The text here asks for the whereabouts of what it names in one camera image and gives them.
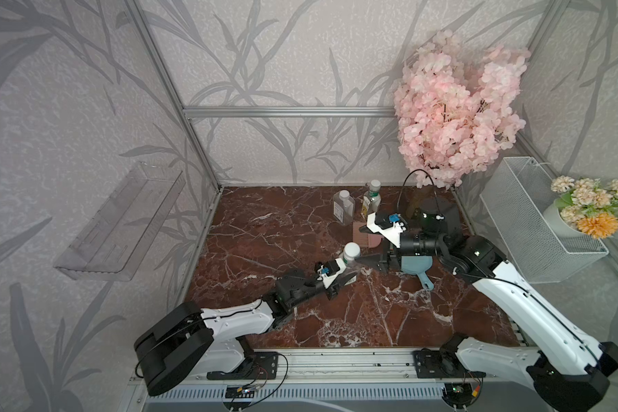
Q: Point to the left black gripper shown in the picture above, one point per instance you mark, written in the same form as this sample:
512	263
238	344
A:
334	290

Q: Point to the right base wiring bundle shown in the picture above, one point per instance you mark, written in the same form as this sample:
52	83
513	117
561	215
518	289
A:
460	394

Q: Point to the square clear plastic bottle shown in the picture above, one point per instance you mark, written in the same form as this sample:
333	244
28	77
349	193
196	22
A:
343	209

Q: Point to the white wire mesh basket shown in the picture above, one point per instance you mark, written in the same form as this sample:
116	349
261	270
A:
523	208

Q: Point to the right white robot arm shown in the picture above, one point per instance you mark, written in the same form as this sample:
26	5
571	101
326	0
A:
565	366

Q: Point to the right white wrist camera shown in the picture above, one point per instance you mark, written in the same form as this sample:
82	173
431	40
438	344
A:
392	227

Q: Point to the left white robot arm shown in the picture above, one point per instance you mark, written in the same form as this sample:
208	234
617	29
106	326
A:
194	340

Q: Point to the pink artificial blossom tree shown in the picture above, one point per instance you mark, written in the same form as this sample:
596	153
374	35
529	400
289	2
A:
455	118

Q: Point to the potted pastel flower bouquet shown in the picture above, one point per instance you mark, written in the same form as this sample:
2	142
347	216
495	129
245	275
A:
583	207

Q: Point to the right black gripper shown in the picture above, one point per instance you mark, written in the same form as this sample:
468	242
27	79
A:
376	261

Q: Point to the clear acrylic wall shelf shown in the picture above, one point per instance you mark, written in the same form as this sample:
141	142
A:
116	240

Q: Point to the blue dustpan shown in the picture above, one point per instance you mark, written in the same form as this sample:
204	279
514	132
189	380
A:
418	266

